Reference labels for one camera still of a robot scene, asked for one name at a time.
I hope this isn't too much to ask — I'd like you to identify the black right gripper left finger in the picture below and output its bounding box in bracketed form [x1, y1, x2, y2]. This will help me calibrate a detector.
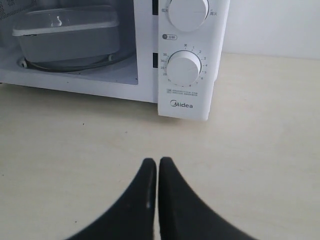
[69, 158, 157, 240]

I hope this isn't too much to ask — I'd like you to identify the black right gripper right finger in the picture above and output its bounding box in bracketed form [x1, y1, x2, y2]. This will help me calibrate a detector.
[158, 157, 255, 240]

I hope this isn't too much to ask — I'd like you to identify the glass turntable plate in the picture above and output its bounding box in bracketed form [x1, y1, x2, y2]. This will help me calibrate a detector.
[16, 50, 137, 73]

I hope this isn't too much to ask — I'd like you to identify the upper white power knob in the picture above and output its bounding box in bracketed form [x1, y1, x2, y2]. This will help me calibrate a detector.
[168, 0, 209, 32]

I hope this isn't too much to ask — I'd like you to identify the lower white timer knob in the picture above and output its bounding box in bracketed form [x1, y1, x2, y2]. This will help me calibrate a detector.
[166, 50, 202, 87]

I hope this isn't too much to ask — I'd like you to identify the white plastic lidded container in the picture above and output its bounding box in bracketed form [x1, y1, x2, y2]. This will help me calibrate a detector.
[12, 5, 120, 63]

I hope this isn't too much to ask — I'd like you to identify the white microwave oven body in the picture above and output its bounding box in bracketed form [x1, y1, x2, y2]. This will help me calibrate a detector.
[0, 0, 230, 121]

